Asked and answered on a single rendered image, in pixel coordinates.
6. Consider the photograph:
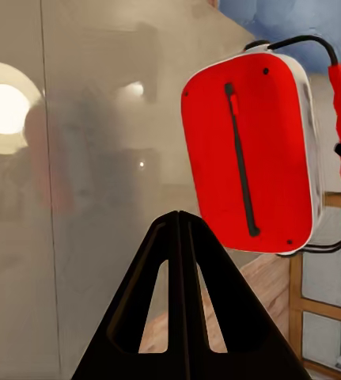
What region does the radio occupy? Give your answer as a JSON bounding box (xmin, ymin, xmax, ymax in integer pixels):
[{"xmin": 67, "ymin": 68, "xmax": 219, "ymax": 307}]
[{"xmin": 180, "ymin": 35, "xmax": 341, "ymax": 258}]

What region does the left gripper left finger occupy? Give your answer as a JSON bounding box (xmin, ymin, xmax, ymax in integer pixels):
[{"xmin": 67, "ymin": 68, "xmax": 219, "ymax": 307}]
[{"xmin": 71, "ymin": 211, "xmax": 191, "ymax": 380}]

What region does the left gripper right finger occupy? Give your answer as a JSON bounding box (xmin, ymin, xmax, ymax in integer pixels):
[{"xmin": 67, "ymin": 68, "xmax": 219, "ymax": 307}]
[{"xmin": 178, "ymin": 211, "xmax": 312, "ymax": 380}]

